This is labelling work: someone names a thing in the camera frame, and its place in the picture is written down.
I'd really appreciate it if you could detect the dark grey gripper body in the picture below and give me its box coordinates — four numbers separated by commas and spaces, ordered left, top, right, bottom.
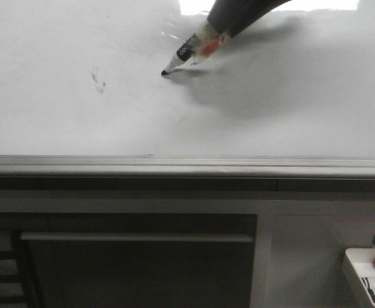
207, 0, 289, 38

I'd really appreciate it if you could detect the white black whiteboard marker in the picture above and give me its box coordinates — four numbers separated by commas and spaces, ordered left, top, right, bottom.
161, 22, 229, 76

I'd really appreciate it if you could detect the white whiteboard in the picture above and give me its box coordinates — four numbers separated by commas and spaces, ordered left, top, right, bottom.
0, 1, 375, 178

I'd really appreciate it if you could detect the white plastic marker tray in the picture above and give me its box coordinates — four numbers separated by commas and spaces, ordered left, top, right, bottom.
342, 248, 375, 307

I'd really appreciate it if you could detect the dark cabinet panel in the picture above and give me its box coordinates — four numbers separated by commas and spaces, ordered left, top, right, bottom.
21, 214, 257, 307

